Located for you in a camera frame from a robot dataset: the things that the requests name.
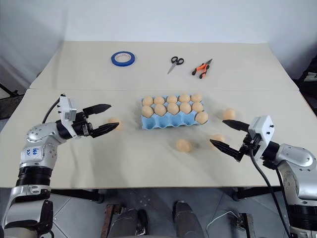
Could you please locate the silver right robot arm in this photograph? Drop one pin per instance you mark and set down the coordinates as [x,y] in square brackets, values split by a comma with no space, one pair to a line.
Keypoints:
[294,163]

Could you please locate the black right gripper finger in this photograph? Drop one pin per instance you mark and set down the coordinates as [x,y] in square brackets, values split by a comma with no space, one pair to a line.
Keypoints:
[226,148]
[237,124]

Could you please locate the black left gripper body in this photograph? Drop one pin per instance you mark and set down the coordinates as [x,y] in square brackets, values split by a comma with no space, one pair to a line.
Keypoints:
[81,125]

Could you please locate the orange black pliers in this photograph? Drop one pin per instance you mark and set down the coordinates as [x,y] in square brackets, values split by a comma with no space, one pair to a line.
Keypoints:
[202,68]

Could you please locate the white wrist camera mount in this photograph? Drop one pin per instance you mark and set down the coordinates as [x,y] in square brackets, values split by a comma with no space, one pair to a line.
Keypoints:
[67,110]
[262,129]

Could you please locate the black equipment pile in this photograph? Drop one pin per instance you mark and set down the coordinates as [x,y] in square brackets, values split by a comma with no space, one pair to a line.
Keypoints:
[308,84]

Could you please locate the beige egg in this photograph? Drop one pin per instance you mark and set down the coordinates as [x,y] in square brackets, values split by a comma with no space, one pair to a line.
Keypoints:
[184,98]
[219,138]
[229,113]
[116,121]
[172,99]
[197,106]
[148,100]
[196,97]
[160,109]
[159,100]
[147,111]
[183,145]
[201,117]
[173,108]
[185,107]

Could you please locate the black stand leg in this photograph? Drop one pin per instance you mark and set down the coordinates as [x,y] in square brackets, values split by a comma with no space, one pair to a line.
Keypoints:
[11,91]

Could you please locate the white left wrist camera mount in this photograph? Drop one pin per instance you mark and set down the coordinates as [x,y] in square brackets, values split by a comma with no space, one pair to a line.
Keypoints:
[67,110]

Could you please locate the blue tape roll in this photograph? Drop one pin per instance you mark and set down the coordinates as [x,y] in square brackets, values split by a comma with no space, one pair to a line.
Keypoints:
[123,58]

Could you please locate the black table frame bar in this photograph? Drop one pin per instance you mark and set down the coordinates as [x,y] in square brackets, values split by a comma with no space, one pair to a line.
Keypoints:
[79,194]
[257,193]

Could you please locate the dark rounded robot leg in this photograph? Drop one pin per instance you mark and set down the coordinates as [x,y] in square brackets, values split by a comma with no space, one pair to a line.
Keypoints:
[187,220]
[131,224]

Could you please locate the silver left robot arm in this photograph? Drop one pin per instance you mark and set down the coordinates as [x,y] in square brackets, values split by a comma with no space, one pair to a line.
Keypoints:
[37,158]

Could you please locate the rusty metal bar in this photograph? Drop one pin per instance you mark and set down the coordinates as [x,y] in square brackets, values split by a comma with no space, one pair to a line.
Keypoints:
[246,225]
[109,219]

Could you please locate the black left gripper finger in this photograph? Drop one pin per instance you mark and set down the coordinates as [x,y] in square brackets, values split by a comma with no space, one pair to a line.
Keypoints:
[106,128]
[99,108]

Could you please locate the blue egg carton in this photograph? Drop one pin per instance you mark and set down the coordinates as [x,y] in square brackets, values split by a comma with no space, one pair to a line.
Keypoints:
[168,122]

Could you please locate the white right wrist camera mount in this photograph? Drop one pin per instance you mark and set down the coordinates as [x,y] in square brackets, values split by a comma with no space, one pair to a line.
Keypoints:
[262,129]

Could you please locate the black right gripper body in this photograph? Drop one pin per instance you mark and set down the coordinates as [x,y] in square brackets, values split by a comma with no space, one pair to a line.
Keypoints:
[248,146]

